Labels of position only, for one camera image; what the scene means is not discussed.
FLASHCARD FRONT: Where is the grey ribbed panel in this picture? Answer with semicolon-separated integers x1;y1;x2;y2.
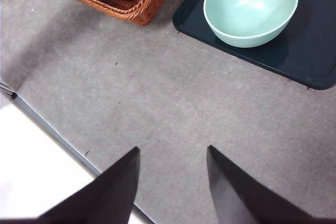
0;82;16;100

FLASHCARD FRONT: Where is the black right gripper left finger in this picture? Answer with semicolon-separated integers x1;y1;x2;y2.
0;146;141;224

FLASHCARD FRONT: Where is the black rectangular tray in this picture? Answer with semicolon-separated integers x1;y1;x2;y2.
172;0;336;90

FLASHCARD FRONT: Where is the teal ribbed bowl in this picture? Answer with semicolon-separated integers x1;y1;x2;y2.
203;0;299;48

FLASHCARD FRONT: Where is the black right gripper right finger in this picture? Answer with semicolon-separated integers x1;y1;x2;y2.
206;145;336;224

